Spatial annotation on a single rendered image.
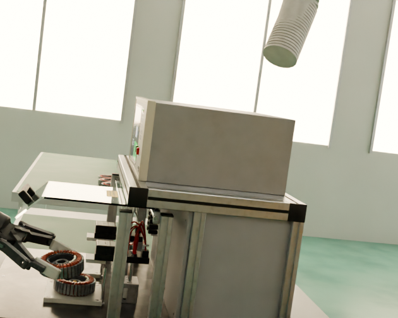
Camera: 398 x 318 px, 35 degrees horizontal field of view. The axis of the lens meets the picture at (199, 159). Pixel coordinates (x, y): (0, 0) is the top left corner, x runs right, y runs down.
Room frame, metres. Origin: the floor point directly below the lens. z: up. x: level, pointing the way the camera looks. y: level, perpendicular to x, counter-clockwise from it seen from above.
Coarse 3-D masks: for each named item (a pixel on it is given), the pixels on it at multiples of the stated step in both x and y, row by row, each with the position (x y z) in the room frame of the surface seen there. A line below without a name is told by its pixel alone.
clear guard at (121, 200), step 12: (36, 192) 1.66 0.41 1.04; (48, 192) 1.54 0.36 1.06; (60, 192) 1.56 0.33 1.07; (72, 192) 1.59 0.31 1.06; (84, 192) 1.61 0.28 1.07; (96, 192) 1.63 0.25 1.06; (120, 192) 1.68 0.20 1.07; (24, 204) 1.59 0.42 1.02; (108, 204) 1.51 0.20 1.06; (120, 204) 1.52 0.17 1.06
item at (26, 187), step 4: (28, 184) 1.64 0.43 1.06; (24, 188) 1.57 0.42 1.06; (28, 188) 1.61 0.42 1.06; (20, 192) 1.54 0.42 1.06; (24, 192) 1.54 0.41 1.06; (28, 192) 1.63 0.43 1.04; (32, 192) 1.63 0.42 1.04; (20, 196) 1.54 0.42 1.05; (24, 196) 1.54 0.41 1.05; (28, 196) 1.54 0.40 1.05; (24, 200) 1.54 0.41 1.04; (28, 200) 1.54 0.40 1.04
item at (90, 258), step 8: (96, 240) 1.71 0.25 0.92; (104, 240) 1.72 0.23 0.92; (96, 248) 1.66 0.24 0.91; (104, 248) 1.66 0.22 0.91; (112, 248) 1.66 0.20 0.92; (88, 256) 1.68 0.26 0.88; (96, 256) 1.65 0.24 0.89; (104, 256) 1.66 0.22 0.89; (112, 256) 1.66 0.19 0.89; (128, 256) 1.67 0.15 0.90; (136, 256) 1.68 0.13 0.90; (128, 264) 1.72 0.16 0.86; (128, 272) 1.70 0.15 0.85; (128, 280) 1.68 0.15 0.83
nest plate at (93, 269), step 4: (84, 260) 1.99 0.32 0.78; (84, 264) 1.94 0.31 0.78; (88, 264) 1.94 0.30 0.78; (92, 264) 1.95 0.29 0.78; (96, 264) 1.95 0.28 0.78; (84, 268) 1.90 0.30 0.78; (88, 268) 1.90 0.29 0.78; (92, 268) 1.91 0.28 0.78; (96, 268) 1.91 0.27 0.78; (84, 272) 1.86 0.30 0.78; (88, 272) 1.86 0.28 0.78; (92, 272) 1.87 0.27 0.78; (96, 272) 1.87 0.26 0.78; (96, 276) 1.86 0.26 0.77
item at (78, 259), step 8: (48, 256) 1.58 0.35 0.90; (56, 256) 1.59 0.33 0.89; (64, 256) 1.60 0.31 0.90; (72, 256) 1.59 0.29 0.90; (80, 256) 1.58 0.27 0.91; (56, 264) 1.53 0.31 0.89; (64, 264) 1.53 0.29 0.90; (72, 264) 1.53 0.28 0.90; (80, 264) 1.55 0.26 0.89; (64, 272) 1.52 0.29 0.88; (72, 272) 1.53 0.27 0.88; (80, 272) 1.55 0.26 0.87
